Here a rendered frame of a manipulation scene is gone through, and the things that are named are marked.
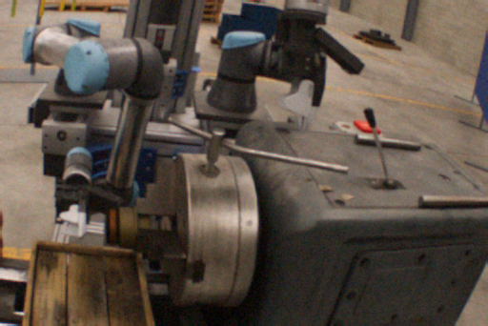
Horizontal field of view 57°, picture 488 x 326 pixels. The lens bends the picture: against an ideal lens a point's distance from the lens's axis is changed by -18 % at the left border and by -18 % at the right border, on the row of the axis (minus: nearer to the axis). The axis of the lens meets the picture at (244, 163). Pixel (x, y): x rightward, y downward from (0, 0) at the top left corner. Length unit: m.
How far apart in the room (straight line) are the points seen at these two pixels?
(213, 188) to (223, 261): 0.13
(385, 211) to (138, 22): 1.03
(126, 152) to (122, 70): 0.26
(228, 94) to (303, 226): 0.73
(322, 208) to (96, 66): 0.52
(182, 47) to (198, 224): 0.86
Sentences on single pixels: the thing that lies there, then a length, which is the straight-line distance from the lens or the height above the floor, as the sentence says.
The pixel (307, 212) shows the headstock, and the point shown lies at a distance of 0.90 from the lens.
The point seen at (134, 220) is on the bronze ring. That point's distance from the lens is 1.02.
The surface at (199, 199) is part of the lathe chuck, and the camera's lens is 0.94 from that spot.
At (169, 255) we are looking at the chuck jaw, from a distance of 0.94.
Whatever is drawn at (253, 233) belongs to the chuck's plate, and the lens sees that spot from 0.95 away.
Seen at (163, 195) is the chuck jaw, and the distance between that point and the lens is 1.06.
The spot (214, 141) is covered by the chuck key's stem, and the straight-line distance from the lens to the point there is 0.94.
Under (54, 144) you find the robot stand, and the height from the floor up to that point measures 1.06.
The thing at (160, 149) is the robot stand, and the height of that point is 1.03.
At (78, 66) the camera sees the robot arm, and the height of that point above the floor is 1.37.
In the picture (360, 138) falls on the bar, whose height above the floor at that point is 1.27.
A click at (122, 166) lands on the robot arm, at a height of 1.09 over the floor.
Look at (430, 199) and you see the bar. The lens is 1.02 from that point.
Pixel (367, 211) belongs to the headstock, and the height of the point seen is 1.25.
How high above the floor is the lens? 1.65
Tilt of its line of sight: 23 degrees down
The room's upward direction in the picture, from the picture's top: 11 degrees clockwise
